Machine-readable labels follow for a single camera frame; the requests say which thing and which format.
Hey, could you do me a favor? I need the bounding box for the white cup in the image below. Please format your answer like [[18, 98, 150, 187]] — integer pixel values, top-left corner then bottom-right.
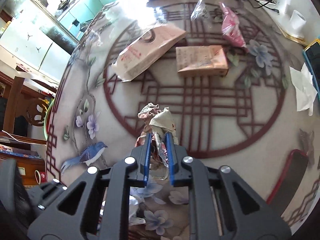
[[290, 10, 306, 35]]

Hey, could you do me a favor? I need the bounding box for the pink white snack bag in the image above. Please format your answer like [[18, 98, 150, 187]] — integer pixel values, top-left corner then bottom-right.
[[112, 24, 187, 82]]

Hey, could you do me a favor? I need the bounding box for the white desk lamp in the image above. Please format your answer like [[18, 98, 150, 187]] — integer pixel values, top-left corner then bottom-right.
[[276, 0, 304, 40]]

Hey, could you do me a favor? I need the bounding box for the clear plastic wrapper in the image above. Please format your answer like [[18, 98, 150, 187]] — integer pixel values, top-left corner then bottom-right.
[[190, 0, 206, 21]]

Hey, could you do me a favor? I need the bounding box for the paper wrapper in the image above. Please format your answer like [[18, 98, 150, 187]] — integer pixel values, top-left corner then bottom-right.
[[135, 102, 178, 180]]

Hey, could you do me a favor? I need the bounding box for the black wok on stove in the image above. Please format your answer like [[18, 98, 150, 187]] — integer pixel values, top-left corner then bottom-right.
[[57, 0, 71, 10]]

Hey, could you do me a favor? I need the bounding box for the pink plastic wrapper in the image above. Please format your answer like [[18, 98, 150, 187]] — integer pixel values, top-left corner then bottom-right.
[[219, 2, 247, 50]]

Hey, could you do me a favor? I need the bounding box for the white crumpled tissue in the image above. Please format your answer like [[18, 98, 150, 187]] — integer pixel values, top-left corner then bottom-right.
[[290, 63, 318, 116]]

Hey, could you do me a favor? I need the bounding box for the blue yellow kids tablet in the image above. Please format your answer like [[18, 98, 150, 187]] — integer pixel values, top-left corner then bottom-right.
[[303, 37, 320, 86]]

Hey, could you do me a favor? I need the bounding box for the white two-door refrigerator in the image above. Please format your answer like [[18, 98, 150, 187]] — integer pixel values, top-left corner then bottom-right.
[[1, 19, 71, 82]]

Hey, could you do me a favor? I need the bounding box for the red green plastic basin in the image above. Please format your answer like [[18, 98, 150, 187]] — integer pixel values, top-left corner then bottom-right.
[[43, 100, 54, 139]]

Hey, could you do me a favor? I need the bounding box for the red-cased smartphone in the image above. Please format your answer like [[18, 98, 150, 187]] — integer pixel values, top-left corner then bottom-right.
[[266, 149, 309, 215]]

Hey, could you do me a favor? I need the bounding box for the pink cigarette box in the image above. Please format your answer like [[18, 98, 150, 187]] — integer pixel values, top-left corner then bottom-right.
[[176, 45, 229, 77]]

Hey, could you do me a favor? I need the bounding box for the floral patterned tablecloth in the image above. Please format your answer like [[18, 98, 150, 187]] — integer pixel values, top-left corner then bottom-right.
[[46, 0, 319, 239]]

